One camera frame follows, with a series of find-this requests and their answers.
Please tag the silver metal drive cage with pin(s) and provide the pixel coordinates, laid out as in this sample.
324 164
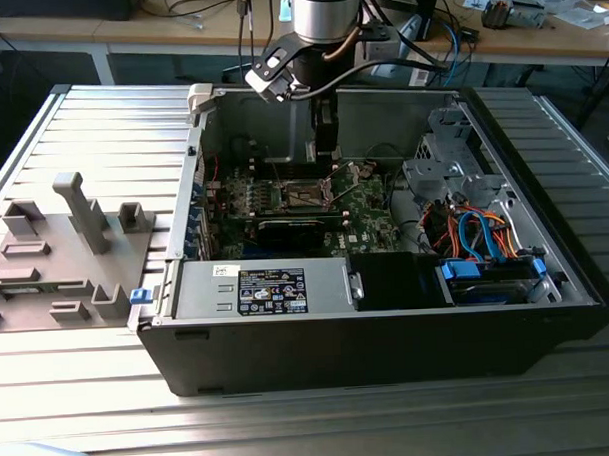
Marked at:
425 179

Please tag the black PC case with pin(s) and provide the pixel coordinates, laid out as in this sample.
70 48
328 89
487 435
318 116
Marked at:
339 352

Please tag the silver CPU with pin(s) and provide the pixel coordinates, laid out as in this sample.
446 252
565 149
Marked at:
311 153

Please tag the grey power supply unit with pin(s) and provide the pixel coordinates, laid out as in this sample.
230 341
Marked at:
201 291

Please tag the metal locking lever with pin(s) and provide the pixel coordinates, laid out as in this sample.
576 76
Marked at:
274 165

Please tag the grey parts rack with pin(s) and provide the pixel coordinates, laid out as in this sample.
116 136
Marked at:
61 276

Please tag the green motherboard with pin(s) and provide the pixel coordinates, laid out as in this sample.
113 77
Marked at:
371 220

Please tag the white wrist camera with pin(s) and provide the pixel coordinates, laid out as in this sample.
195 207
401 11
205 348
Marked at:
264 84

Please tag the black graphics card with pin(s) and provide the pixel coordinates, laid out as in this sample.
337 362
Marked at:
289 233

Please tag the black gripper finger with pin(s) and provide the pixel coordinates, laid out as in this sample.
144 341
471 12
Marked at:
327 132

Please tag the hard disk in blue carrier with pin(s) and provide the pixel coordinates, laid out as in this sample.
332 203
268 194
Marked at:
461 272

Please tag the blue case latch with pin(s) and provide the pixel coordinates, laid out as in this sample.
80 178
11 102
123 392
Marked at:
140 296

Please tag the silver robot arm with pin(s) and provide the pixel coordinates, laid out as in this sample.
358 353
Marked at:
322 12

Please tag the black plastic shroud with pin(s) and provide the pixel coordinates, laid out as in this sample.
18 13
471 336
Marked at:
386 280

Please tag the black equipment box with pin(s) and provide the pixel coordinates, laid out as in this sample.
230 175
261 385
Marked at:
62 9

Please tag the copper heatsink cooler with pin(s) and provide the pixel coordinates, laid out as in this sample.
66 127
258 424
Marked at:
499 13

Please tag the silver coin battery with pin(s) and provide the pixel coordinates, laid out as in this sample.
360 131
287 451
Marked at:
365 172

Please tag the beige case latch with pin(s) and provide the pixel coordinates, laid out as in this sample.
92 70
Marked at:
200 97

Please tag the wooden desk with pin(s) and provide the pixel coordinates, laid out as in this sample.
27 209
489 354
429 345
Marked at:
127 31
528 42

